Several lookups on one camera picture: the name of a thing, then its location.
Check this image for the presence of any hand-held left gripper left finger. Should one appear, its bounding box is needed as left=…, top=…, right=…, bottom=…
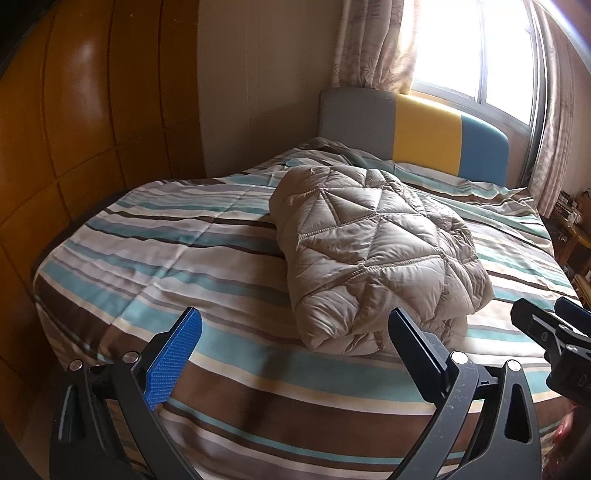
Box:
left=48, top=307, right=203, bottom=480

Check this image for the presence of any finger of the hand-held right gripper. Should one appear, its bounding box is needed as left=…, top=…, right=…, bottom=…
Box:
left=554, top=296, right=591, bottom=340
left=510, top=298, right=566, bottom=352

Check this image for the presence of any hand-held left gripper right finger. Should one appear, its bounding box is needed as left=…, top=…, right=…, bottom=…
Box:
left=388, top=308, right=543, bottom=480

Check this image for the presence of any beige quilted down jacket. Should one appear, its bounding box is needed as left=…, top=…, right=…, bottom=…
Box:
left=269, top=166, right=495, bottom=356

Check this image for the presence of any person's right hand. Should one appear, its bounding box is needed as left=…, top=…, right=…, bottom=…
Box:
left=545, top=406, right=578, bottom=480

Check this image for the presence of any wooden side table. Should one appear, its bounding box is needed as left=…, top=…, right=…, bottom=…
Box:
left=556, top=189, right=591, bottom=282

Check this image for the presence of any striped duvet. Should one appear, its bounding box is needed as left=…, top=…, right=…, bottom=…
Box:
left=32, top=136, right=580, bottom=480

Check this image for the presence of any striped pillow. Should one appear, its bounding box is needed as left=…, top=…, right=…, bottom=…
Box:
left=392, top=161, right=539, bottom=199

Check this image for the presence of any beige patterned curtain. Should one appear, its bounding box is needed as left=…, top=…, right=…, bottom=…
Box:
left=330, top=0, right=419, bottom=95
left=529, top=9, right=578, bottom=217

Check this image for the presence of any grey yellow blue headboard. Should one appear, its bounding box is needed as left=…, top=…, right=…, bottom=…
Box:
left=320, top=88, right=511, bottom=188

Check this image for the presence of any brown wooden wardrobe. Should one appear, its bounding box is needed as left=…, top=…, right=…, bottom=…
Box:
left=0, top=0, right=206, bottom=462

